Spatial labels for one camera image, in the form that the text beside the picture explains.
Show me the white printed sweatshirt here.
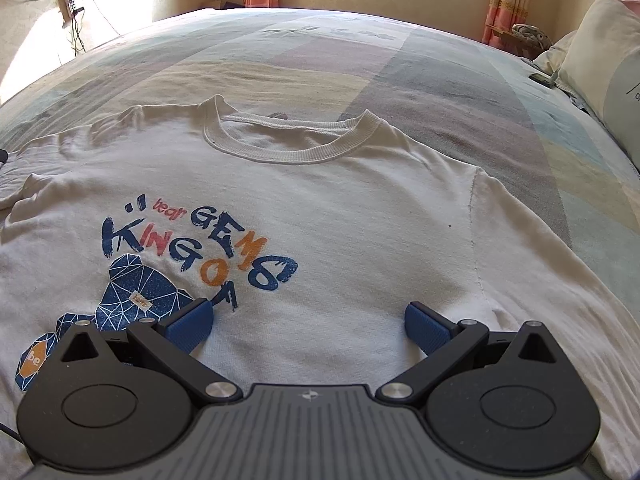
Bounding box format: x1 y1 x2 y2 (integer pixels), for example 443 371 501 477
1 96 639 479

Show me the patchwork pastel bed sheet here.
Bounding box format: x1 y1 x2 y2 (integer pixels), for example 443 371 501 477
0 6 640 480

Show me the black remote control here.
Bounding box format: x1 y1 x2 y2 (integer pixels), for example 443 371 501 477
528 74 554 88

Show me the rear pastel pillow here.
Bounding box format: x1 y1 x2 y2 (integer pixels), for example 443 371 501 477
533 30 576 76

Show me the pastel pillow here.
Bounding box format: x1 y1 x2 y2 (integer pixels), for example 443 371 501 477
560 0 639 165
533 30 576 76

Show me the wooden bedside table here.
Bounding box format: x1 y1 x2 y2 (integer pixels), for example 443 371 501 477
491 27 548 60

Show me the front pastel pillow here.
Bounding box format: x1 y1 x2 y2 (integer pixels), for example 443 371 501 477
560 0 639 165

